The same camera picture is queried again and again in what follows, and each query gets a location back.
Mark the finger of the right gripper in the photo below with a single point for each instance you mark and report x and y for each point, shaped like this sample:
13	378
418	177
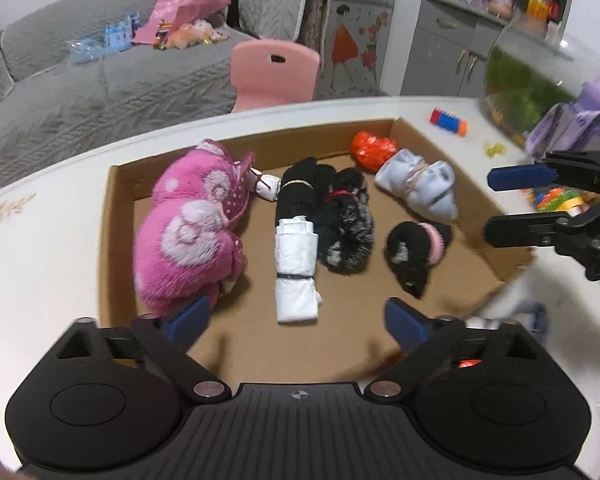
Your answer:
528	230
518	177

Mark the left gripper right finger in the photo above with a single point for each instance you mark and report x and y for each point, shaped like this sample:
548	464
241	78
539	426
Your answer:
426	343

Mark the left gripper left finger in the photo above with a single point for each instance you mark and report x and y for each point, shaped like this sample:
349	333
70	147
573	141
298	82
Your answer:
165	342

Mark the pink fluffy sock bundle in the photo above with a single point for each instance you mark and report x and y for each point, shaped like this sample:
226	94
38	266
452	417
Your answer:
187	247

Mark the light blue sock bundle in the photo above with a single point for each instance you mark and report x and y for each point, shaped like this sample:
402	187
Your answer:
426	189

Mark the black sock pink band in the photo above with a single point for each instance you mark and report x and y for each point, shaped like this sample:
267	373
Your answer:
413	249

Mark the white sock roll black band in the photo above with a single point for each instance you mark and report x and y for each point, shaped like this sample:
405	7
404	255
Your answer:
297	300

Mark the black grey striped sock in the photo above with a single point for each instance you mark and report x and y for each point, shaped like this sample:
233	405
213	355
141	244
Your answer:
343	222

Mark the orange plastic bag bundle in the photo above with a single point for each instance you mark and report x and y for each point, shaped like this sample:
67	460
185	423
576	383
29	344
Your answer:
370	151

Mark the yellow plastic scrap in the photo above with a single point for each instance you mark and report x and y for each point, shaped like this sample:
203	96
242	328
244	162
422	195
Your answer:
494	149

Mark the colourful bead block cube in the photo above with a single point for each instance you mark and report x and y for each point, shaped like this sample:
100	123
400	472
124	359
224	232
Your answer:
561	199

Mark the red blue toy block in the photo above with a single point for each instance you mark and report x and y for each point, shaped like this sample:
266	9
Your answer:
448	122

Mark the glass fish tank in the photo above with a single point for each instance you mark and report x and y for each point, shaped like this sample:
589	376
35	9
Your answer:
530	68

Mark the brown cardboard tray box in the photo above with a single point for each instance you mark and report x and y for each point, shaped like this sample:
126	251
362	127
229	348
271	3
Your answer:
244	342

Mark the small white rolled sock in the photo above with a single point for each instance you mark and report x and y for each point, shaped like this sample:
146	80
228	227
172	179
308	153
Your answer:
266	186

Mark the grey cabinet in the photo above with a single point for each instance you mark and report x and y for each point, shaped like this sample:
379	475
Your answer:
452	39

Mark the decorated refrigerator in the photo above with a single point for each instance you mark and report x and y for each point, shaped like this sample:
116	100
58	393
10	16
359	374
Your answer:
355	48

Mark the grey sofa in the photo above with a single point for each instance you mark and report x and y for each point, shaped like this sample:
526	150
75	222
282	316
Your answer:
52	108

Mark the pink plastic chair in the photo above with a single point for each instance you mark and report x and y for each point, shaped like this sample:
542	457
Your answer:
271	72

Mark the blue toy castle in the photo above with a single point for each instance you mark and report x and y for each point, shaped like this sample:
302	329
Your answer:
116	38

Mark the plush toy pile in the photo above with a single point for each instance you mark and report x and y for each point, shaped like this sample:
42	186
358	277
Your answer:
187	35

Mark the pink plastic bag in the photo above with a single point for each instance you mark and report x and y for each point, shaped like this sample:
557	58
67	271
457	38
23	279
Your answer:
176	13

